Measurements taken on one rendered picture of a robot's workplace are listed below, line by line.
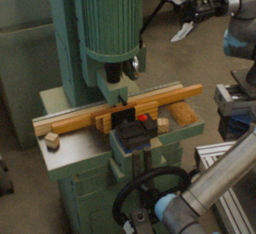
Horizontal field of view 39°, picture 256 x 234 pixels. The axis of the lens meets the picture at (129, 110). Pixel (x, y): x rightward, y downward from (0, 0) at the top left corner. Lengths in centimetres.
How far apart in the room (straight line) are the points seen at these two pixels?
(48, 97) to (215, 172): 95
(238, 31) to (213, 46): 244
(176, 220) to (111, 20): 58
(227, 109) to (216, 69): 163
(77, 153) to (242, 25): 69
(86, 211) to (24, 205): 89
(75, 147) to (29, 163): 125
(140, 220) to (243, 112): 96
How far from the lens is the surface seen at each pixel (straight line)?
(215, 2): 116
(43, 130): 133
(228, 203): 201
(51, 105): 163
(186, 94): 147
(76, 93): 149
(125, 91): 126
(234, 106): 175
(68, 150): 127
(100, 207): 147
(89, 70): 133
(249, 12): 124
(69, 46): 136
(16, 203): 232
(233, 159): 96
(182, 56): 348
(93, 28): 110
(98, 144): 128
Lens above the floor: 181
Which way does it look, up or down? 40 degrees down
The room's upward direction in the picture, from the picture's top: straight up
